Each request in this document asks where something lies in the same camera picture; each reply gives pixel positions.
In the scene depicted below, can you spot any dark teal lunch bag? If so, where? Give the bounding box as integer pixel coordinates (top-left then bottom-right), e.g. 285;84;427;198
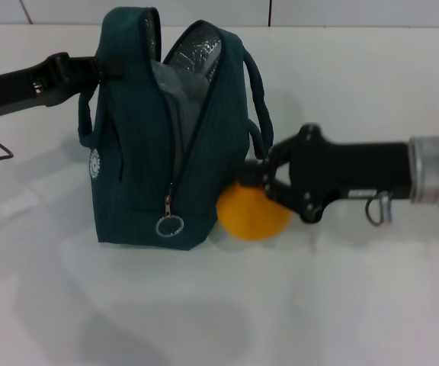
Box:
77;6;274;252

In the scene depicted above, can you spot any orange toy fruit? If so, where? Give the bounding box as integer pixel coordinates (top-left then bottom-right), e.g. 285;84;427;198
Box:
215;181;293;242

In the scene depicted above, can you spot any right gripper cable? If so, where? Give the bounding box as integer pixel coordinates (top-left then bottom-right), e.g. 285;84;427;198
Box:
364;191;395;226

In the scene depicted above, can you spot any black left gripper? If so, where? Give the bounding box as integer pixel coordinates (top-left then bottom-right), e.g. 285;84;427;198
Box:
0;52;126;116

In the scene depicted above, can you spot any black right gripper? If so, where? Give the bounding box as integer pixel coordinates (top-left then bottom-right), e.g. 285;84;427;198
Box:
241;122;413;225

